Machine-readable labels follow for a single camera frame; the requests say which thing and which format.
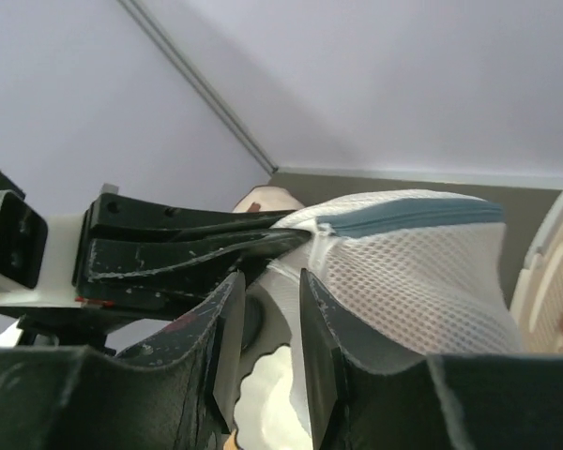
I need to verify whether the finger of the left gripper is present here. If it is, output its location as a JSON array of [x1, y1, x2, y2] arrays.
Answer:
[[88, 194, 286, 239], [86, 227, 311, 301]]

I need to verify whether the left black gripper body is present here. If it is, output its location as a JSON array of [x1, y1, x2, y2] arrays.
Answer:
[[72, 193, 136, 319]]

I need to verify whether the cream plastic laundry basket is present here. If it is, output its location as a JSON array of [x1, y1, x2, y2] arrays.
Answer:
[[510, 191, 563, 353]]

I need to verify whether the beige bear cap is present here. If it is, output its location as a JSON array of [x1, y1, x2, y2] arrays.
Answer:
[[233, 186, 304, 213]]

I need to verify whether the white mesh laundry bag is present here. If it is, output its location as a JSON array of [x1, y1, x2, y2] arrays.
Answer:
[[260, 189, 523, 362]]

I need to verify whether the white scalloped plate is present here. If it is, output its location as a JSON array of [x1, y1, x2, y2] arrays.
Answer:
[[234, 346, 312, 450]]

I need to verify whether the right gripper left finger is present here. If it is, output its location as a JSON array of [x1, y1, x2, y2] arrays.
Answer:
[[0, 273, 245, 449]]

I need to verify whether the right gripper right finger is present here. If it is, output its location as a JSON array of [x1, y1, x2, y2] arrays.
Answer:
[[299, 271, 563, 449]]

